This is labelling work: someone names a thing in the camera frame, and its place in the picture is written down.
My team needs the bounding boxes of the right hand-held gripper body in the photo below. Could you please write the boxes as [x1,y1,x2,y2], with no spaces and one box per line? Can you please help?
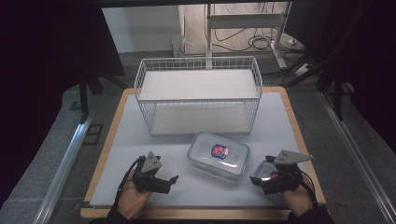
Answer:
[264,149,315,196]

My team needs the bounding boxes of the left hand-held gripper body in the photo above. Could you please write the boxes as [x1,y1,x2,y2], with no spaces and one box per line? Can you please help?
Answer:
[133,151,163,194]

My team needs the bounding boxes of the small clear plastic food container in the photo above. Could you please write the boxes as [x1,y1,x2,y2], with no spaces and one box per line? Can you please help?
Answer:
[253,160,282,188]

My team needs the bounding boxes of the person's right hand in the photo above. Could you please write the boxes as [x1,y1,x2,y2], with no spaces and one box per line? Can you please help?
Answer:
[281,182,314,218]

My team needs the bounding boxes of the person's left hand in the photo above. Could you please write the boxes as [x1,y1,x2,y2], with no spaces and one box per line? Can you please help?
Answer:
[117,169,154,220]

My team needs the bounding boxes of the wooden framed white board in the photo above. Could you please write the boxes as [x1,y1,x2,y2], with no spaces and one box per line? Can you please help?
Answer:
[89,91,313,208]

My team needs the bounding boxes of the large clear plastic food container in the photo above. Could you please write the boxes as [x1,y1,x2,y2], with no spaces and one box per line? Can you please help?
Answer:
[187,131,251,183]

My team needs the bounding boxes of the black metal stand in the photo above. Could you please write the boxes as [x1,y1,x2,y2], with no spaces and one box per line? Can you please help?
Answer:
[285,50,357,122]
[77,66,129,123]

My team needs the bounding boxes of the white power strip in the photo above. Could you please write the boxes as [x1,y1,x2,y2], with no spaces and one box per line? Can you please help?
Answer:
[293,63,311,77]

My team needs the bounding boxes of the black curtain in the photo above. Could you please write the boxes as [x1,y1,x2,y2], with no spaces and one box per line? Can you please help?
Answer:
[306,0,396,154]
[0,0,126,207]

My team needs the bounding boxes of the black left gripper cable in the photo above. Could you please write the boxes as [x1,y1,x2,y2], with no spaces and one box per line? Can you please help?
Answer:
[113,156,144,209]

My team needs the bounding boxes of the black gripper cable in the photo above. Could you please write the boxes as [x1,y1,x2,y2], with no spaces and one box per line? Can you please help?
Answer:
[113,156,144,209]
[299,170,319,208]

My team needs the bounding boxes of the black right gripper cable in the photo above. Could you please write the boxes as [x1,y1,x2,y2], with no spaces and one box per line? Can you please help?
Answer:
[299,170,319,208]

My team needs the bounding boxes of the aluminium rail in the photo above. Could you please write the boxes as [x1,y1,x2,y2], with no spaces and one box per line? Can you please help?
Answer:
[32,114,95,224]
[319,91,396,224]

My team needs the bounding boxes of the white wire shelf rack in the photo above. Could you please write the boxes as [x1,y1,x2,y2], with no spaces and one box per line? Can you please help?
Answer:
[134,56,263,137]

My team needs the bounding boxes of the black floor cables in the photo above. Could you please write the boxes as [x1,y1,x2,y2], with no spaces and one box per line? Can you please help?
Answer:
[213,27,305,54]

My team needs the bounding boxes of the white metal desk frame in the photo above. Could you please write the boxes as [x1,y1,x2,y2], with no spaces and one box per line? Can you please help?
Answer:
[205,2,292,70]

